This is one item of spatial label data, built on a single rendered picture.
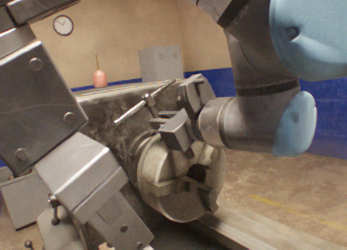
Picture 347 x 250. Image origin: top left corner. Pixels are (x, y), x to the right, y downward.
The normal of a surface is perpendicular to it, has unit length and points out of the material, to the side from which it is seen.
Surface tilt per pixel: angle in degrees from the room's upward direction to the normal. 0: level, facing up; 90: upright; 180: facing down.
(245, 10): 124
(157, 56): 90
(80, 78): 90
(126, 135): 90
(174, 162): 90
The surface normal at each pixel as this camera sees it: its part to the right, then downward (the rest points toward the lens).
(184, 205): 0.61, 0.08
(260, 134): -0.75, 0.32
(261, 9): -0.37, 0.64
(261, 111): -0.57, 0.28
